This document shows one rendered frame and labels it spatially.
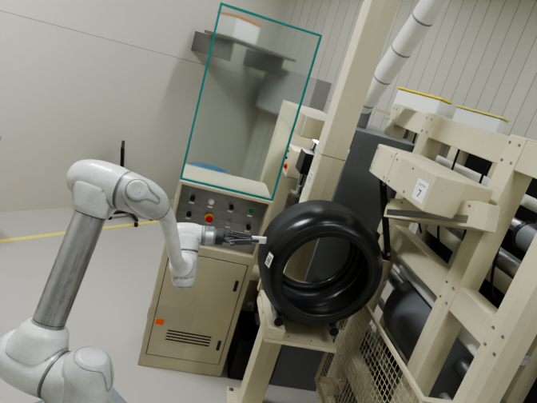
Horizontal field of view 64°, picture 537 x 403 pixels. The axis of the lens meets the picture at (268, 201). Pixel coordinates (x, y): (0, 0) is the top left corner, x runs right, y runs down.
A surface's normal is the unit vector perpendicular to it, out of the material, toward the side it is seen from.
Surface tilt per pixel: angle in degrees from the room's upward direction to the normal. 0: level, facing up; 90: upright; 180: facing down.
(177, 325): 90
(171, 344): 90
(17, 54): 90
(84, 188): 75
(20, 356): 66
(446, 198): 90
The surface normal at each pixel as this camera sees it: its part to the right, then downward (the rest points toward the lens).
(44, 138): 0.75, 0.39
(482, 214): 0.19, 0.02
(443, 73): -0.60, 0.07
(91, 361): 0.38, -0.89
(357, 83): 0.11, 0.32
